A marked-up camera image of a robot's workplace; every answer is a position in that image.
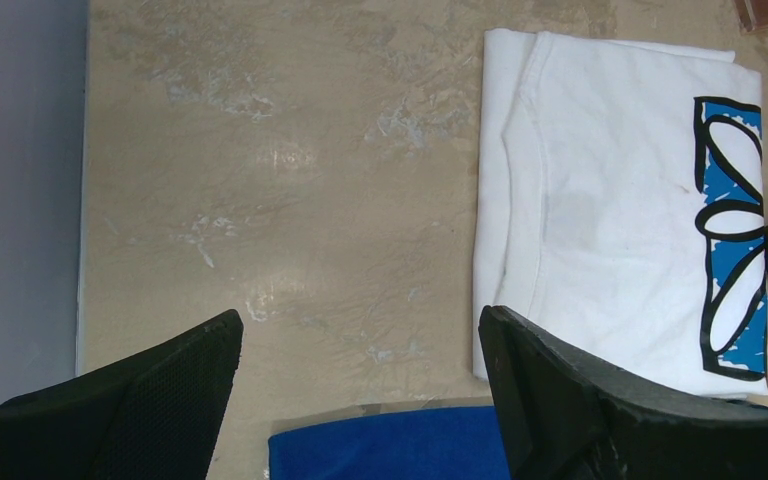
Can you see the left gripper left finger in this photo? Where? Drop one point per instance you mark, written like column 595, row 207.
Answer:
column 156, row 414

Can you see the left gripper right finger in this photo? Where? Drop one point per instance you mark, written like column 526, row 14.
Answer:
column 566, row 414

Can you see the white shirt blue flower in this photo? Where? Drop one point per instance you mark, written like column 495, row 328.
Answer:
column 620, row 204

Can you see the blue folded cloth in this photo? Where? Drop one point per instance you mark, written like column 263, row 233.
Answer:
column 439, row 443

